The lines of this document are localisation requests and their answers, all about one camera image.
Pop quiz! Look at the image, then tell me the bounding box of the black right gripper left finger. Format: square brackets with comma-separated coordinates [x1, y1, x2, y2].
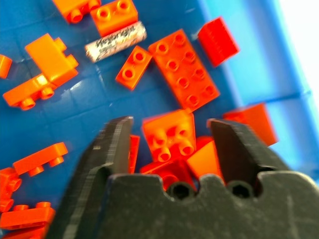
[46, 116, 135, 239]

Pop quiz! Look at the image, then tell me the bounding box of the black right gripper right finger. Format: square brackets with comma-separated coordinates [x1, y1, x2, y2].
[207, 119, 291, 186]

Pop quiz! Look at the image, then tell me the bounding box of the blue plastic bin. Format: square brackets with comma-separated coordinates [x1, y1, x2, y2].
[0, 0, 319, 239]

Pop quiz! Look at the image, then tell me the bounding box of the red sloped toy brick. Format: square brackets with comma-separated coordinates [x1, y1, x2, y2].
[222, 102, 279, 148]
[197, 16, 241, 68]

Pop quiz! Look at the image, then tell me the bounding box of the orange sloped toy brick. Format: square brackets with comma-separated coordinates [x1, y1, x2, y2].
[186, 136, 225, 185]

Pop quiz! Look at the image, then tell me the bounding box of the orange flat toy brick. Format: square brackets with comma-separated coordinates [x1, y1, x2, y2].
[12, 142, 69, 178]
[0, 201, 56, 231]

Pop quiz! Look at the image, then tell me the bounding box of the orange four-stud toy brick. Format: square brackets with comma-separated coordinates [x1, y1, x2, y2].
[142, 108, 198, 163]

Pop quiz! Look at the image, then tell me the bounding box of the orange eight-stud toy brick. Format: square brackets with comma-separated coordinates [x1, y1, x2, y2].
[148, 28, 221, 112]

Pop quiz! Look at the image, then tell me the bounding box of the orange two-stud toy brick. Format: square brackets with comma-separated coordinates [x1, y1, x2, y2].
[90, 0, 139, 38]
[115, 45, 153, 91]

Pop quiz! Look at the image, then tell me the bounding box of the silver AA battery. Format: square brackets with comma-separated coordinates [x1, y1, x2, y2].
[84, 20, 148, 63]

